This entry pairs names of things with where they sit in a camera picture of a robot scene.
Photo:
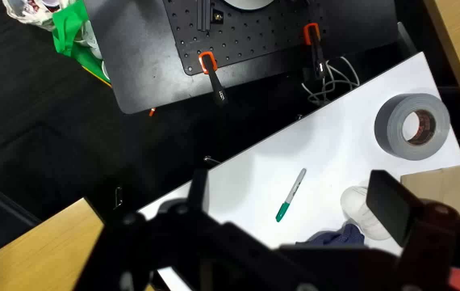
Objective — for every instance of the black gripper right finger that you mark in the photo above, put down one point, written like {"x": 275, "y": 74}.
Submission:
{"x": 393, "y": 205}

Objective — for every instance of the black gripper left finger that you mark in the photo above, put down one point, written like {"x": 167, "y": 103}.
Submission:
{"x": 198, "y": 189}

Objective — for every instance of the green capped grey marker pen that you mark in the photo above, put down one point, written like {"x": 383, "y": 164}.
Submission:
{"x": 293, "y": 192}

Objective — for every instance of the dark blue cloth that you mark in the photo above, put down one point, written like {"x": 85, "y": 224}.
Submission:
{"x": 348, "y": 235}

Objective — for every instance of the brown cardboard piece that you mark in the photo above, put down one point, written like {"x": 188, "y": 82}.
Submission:
{"x": 438, "y": 185}

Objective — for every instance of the orange black clamp near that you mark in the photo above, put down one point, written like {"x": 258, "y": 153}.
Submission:
{"x": 209, "y": 67}

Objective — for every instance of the orange black clamp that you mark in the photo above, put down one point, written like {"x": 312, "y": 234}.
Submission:
{"x": 209, "y": 67}
{"x": 312, "y": 40}

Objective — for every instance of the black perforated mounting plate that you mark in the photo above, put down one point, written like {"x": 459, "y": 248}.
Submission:
{"x": 237, "y": 35}

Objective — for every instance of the light wooden side table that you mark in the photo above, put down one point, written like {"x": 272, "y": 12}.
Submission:
{"x": 51, "y": 256}

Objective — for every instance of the orange black clamp far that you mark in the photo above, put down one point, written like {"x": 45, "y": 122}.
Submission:
{"x": 312, "y": 40}

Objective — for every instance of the green plastic bag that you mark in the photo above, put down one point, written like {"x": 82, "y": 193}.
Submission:
{"x": 75, "y": 38}

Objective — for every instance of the grey duct tape roll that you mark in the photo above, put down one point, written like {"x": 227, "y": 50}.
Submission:
{"x": 413, "y": 127}

